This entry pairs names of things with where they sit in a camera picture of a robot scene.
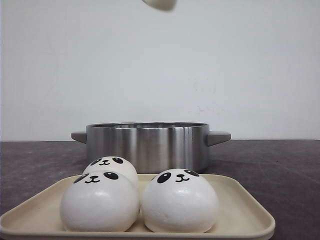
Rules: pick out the panda bun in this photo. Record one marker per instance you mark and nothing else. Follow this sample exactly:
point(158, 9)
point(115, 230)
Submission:
point(100, 201)
point(115, 164)
point(162, 5)
point(181, 201)

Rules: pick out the stainless steel pot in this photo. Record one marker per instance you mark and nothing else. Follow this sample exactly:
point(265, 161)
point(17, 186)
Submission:
point(152, 147)

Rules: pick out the cream rectangular tray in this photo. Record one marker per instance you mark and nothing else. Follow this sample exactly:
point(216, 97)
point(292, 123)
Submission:
point(241, 217)

